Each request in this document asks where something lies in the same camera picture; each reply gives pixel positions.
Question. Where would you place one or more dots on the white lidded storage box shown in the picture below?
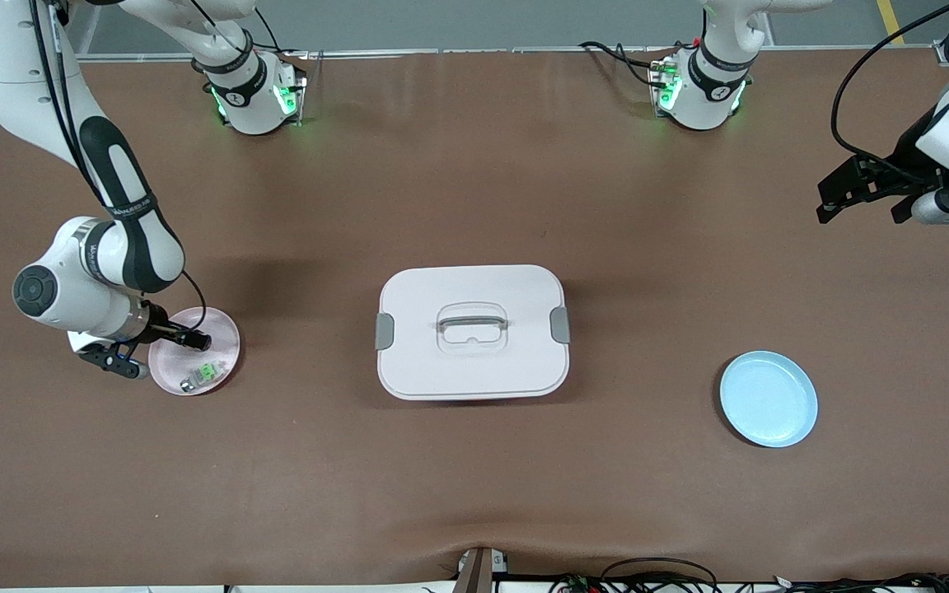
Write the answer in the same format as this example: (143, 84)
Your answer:
(474, 371)

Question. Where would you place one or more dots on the silver table edge rail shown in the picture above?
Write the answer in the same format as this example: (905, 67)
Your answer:
(441, 53)

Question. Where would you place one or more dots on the grey box latch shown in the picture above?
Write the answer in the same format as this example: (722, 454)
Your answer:
(560, 324)
(385, 331)

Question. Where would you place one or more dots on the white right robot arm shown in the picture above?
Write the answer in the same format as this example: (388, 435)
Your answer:
(124, 247)

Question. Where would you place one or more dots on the light blue round plate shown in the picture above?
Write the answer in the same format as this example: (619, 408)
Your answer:
(767, 399)

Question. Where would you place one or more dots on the yellow floor tape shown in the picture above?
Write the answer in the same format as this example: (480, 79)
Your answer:
(890, 21)

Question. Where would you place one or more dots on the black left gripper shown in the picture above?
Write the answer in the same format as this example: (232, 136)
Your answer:
(905, 156)

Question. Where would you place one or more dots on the pink round plate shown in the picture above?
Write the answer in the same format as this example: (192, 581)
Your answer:
(219, 362)

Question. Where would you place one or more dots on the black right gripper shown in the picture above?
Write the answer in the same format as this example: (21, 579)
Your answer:
(158, 327)

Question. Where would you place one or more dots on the brown camera mount post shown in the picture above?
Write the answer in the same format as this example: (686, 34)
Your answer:
(474, 572)

